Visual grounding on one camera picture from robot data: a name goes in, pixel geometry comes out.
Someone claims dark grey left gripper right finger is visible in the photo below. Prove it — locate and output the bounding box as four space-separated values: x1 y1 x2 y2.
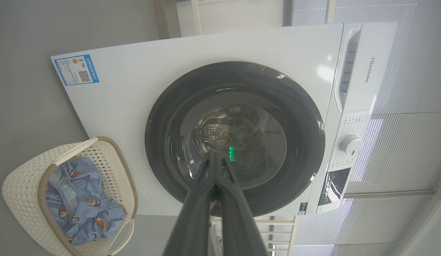
216 155 269 256

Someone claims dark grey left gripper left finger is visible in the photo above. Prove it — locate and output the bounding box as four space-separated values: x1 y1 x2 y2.
163 151 216 256

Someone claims light blue printed garment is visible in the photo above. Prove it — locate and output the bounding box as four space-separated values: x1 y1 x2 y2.
45 157 128 246

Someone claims stainless steel washing machine drum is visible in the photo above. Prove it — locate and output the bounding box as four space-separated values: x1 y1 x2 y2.
192 107 274 167

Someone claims dark appliance display panel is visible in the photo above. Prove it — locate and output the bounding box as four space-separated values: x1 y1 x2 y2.
318 167 351 207

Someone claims white front-load washing machine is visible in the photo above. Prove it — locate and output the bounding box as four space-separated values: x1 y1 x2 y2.
51 22 398 217

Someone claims white control knob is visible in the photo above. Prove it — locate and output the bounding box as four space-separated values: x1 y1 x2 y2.
340 134 364 155

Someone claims cream perforated laundry basket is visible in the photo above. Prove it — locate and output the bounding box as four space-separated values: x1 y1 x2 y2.
2 137 138 256

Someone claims white detergent drawer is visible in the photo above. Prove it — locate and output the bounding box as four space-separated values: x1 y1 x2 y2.
334 23 398 114

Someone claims blue energy label sticker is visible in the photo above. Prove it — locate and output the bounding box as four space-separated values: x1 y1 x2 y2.
54 54 100 86

